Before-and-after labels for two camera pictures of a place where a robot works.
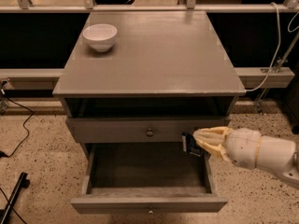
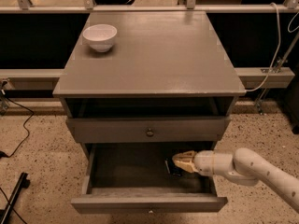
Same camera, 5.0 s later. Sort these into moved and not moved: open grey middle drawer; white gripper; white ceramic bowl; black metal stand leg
Moved: white gripper
Not moved: black metal stand leg; white ceramic bowl; open grey middle drawer
